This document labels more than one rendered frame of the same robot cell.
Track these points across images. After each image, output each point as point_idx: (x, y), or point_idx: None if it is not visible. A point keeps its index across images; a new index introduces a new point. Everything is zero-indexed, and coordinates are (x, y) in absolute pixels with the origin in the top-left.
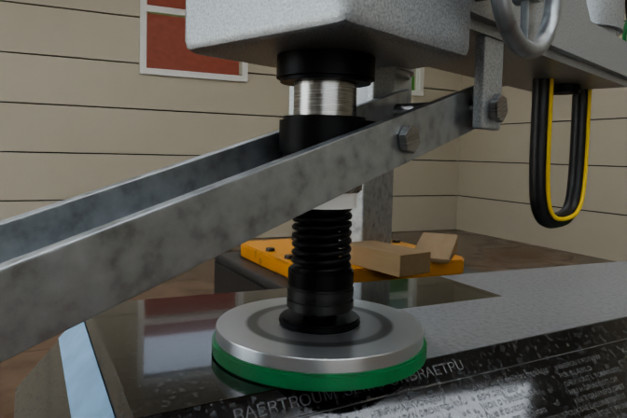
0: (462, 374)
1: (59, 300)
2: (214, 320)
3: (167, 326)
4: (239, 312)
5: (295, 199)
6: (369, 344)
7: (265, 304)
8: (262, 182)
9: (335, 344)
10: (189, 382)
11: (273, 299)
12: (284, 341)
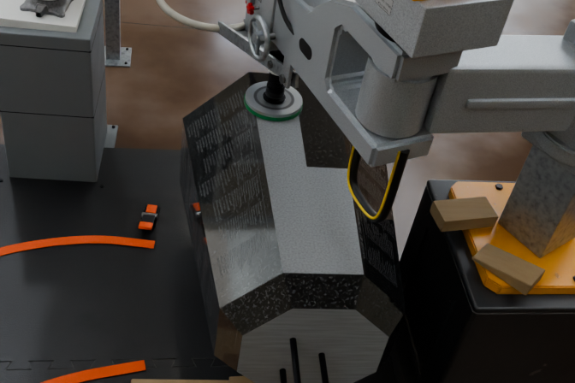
0: (251, 126)
1: (231, 38)
2: (306, 94)
3: (305, 85)
4: (289, 88)
5: (251, 53)
6: (252, 97)
7: (295, 94)
8: (248, 44)
9: (255, 93)
10: (262, 80)
11: (300, 97)
12: (262, 87)
